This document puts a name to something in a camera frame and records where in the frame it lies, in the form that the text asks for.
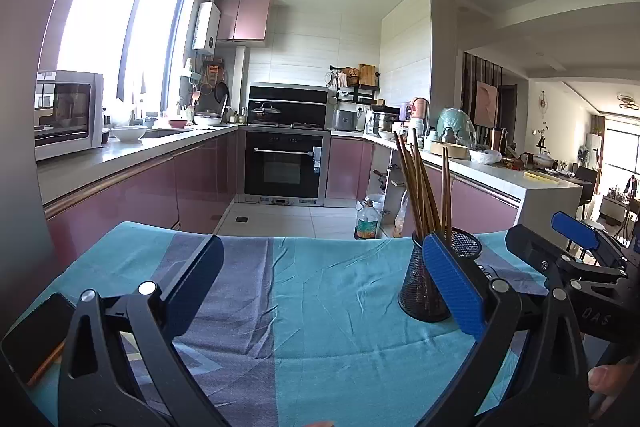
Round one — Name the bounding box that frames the black wall rack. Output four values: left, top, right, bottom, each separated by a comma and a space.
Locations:
328, 66, 379, 105

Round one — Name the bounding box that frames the pink wall cabinet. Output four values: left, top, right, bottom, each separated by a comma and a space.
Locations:
214, 0, 272, 44

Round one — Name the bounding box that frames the black pot with glass lid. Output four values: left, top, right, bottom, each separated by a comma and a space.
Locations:
250, 103, 282, 124

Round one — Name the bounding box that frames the black range hood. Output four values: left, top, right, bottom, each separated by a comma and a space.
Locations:
248, 83, 329, 125

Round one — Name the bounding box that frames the built-in black oven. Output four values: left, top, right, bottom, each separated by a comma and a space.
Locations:
244, 129, 331, 202

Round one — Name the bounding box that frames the black mesh holder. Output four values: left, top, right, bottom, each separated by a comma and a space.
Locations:
398, 229, 483, 323

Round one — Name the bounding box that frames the white bowl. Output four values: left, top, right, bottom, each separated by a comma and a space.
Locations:
111, 126, 148, 142

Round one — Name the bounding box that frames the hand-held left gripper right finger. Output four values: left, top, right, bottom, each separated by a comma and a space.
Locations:
421, 231, 591, 427

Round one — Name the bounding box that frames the kitchen window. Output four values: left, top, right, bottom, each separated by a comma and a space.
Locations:
57, 0, 188, 118

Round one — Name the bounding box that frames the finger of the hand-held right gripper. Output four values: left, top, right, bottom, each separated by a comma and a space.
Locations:
505, 223, 626, 290
551, 211, 631, 268

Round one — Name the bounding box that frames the blue patterned tablecloth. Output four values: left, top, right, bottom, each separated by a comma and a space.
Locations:
10, 221, 551, 427

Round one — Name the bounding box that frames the white microwave oven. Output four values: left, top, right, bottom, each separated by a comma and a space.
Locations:
35, 71, 105, 162

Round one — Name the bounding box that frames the person's right hand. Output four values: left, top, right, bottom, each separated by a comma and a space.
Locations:
587, 363, 628, 395

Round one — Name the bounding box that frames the green plastic-covered appliance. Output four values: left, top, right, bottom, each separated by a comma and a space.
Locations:
436, 108, 476, 148

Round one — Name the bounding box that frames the pink framed picture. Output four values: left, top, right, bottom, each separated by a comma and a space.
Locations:
475, 81, 498, 128

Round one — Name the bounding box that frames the single wooden chopstick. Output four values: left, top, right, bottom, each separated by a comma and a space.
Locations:
445, 146, 454, 240
441, 147, 449, 238

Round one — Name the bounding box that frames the black smartphone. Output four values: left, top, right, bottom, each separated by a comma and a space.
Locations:
0, 292, 76, 388

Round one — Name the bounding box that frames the round bamboo steamer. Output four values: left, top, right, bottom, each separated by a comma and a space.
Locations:
430, 142, 471, 160

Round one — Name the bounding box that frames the bunch of wooden chopsticks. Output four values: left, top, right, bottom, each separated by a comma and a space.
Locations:
393, 128, 443, 248

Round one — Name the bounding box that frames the large cooking oil bottle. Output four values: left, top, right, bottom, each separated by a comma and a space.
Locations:
355, 199, 381, 240

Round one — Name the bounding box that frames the white water heater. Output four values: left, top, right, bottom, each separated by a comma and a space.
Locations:
192, 2, 221, 52

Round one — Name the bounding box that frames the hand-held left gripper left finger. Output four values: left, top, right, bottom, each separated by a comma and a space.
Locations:
56, 234, 224, 427

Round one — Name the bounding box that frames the stainless steel pot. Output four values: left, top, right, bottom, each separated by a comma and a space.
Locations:
372, 107, 398, 135

